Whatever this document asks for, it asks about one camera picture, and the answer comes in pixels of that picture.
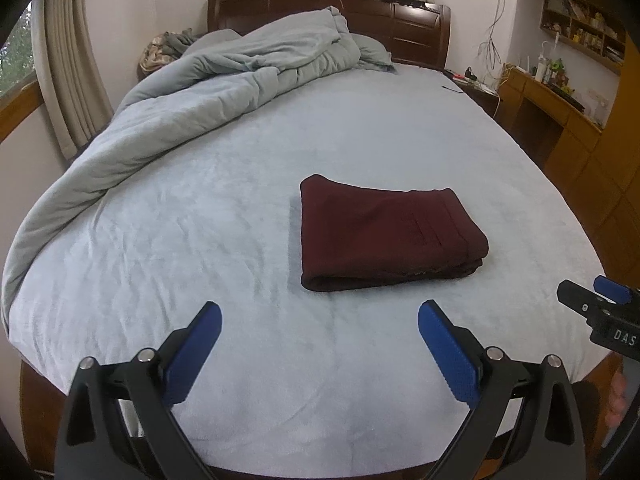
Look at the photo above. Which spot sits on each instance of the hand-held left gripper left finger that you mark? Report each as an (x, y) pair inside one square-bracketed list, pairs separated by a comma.
[(195, 355)]

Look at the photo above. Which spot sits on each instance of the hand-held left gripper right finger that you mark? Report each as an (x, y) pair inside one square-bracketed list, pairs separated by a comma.
[(447, 355)]

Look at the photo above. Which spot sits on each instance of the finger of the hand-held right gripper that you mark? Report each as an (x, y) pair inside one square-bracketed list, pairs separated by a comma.
[(577, 297), (612, 290)]

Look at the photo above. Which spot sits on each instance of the maroon pants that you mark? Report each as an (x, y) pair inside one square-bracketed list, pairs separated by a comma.
[(380, 230)]

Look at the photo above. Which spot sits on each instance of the person's right hand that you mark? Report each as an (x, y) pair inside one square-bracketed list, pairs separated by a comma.
[(612, 410)]

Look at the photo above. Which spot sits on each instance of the bed with pale sheet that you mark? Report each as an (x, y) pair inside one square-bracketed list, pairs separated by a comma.
[(200, 210)]

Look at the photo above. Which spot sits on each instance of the wooden desk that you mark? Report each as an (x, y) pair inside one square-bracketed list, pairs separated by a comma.
[(545, 95)]

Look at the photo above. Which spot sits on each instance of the wooden nightstand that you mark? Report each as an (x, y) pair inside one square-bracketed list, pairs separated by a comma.
[(480, 97)]

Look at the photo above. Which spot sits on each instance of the white bottle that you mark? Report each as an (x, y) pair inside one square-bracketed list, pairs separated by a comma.
[(541, 67)]

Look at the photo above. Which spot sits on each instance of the grey duvet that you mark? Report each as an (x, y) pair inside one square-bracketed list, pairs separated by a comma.
[(175, 110)]

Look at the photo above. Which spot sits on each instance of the patterned pillow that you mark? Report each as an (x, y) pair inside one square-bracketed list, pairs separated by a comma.
[(155, 55)]

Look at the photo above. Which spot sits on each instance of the dark wooden headboard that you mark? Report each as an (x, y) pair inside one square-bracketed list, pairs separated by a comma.
[(415, 25)]

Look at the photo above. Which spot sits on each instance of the window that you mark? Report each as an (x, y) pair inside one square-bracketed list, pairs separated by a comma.
[(20, 50)]

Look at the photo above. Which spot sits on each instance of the wooden wall shelf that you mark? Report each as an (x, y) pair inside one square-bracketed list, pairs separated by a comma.
[(575, 20)]

